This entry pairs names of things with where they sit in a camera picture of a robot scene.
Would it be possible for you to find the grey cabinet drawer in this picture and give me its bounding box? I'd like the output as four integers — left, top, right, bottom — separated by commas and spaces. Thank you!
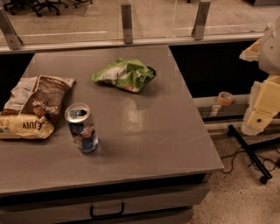
0, 183, 210, 224

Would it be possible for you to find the green rice chip bag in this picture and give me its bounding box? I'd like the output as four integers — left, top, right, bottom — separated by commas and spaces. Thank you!
92, 58, 157, 93

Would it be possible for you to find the black floor cable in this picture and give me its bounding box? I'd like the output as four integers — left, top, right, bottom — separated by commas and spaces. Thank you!
220, 143, 280, 175

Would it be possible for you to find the black wheeled stand base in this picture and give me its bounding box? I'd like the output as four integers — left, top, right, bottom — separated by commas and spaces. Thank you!
227, 124, 280, 185

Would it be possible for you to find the metal rail bracket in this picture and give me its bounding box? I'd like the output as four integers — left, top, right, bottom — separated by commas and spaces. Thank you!
192, 0, 211, 40
0, 8, 23, 50
121, 4, 133, 44

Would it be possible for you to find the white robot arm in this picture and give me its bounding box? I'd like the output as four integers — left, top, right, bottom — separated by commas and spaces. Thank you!
240, 17, 280, 136

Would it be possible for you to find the black office chair base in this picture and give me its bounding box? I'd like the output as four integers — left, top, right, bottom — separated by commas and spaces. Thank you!
1, 0, 94, 17

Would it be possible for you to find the brown snack bag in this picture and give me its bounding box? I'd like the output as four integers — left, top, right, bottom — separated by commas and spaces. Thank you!
0, 75, 74, 139

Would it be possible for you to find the orange tape roll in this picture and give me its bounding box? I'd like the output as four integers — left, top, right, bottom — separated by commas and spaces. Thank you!
217, 91, 235, 106

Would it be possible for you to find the grey low shelf ledge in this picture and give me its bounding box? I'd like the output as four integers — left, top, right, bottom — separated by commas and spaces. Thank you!
193, 94, 249, 119

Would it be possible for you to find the blue silver drink can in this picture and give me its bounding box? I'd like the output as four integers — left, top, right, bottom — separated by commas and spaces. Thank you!
65, 103, 99, 154

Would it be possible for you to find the right metal rail bracket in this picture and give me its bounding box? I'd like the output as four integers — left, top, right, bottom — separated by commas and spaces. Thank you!
192, 0, 211, 40

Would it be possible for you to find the left metal rail bracket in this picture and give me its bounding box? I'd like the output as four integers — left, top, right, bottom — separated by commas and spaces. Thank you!
0, 8, 23, 50

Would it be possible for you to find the black drawer handle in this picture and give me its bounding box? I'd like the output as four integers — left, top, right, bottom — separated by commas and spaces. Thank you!
89, 202, 125, 220

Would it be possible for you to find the middle metal rail bracket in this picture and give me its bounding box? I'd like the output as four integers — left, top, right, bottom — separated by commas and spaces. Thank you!
121, 4, 133, 44

